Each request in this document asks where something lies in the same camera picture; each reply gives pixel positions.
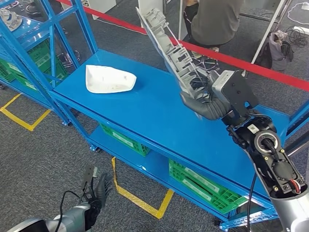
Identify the white plastic mirror cover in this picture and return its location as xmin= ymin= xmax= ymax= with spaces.
xmin=85 ymin=64 xmax=137 ymax=94

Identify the red barrier belt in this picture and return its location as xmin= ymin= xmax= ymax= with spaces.
xmin=57 ymin=0 xmax=309 ymax=93

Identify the blue metal shelf rack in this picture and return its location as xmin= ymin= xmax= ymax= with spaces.
xmin=0 ymin=0 xmax=81 ymax=110
xmin=0 ymin=0 xmax=309 ymax=232

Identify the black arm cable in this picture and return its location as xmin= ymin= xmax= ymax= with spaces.
xmin=55 ymin=190 xmax=85 ymax=232
xmin=246 ymin=173 xmax=258 ymax=232

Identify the black cable bundle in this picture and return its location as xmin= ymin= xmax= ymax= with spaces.
xmin=286 ymin=28 xmax=308 ymax=48

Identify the black swivel stool chrome base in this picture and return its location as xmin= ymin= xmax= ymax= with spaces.
xmin=191 ymin=51 xmax=221 ymax=73

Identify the white power strip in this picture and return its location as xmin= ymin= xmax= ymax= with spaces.
xmin=293 ymin=25 xmax=309 ymax=35

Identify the person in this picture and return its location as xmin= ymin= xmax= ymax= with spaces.
xmin=183 ymin=0 xmax=244 ymax=60

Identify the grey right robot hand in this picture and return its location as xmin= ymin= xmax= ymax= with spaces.
xmin=179 ymin=72 xmax=219 ymax=121

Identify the white desk leg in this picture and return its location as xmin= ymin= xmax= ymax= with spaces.
xmin=251 ymin=0 xmax=289 ymax=65

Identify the white desk panel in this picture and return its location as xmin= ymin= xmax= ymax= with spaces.
xmin=88 ymin=0 xmax=116 ymax=20
xmin=138 ymin=0 xmax=164 ymax=20

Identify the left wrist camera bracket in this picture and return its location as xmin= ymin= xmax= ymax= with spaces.
xmin=81 ymin=165 xmax=99 ymax=199

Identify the grey plastic wheel hubcap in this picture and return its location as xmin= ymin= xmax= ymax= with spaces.
xmin=136 ymin=6 xmax=218 ymax=104

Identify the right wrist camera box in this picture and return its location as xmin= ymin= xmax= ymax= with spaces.
xmin=211 ymin=70 xmax=259 ymax=118

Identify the white car part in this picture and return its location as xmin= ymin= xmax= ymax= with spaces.
xmin=0 ymin=9 xmax=23 ymax=32

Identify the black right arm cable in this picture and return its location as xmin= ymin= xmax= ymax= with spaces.
xmin=246 ymin=173 xmax=258 ymax=232

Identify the chrome swivel stool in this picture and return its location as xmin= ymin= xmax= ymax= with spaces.
xmin=57 ymin=49 xmax=81 ymax=69

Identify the yellow floor tape mark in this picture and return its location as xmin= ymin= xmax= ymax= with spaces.
xmin=0 ymin=93 xmax=52 ymax=132
xmin=112 ymin=157 xmax=174 ymax=220

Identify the grey black bag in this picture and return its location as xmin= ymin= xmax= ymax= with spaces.
xmin=255 ymin=30 xmax=295 ymax=72

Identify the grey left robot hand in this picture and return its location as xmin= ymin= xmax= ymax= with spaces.
xmin=86 ymin=173 xmax=113 ymax=226

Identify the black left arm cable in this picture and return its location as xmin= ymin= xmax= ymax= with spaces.
xmin=55 ymin=190 xmax=85 ymax=232

